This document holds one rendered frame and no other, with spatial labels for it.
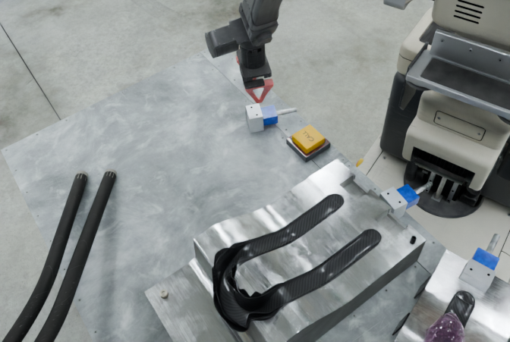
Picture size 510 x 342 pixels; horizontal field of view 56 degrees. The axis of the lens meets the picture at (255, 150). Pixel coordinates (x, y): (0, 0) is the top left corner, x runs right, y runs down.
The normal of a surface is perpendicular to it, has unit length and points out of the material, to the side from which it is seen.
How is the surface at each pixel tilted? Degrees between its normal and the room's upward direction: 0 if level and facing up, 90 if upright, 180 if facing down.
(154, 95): 0
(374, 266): 3
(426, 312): 28
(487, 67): 90
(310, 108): 0
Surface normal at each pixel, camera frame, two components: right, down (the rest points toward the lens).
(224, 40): 0.10, -0.08
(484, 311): -0.07, -0.62
